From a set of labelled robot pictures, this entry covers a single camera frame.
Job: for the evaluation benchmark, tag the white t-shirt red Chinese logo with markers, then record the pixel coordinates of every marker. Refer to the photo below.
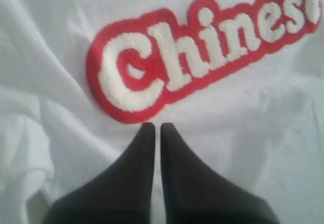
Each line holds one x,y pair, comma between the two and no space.
241,80

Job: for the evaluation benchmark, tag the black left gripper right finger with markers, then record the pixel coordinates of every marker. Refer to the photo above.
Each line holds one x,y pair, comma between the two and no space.
194,193

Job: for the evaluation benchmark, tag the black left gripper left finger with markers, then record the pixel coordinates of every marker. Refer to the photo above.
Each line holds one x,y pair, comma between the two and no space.
120,194

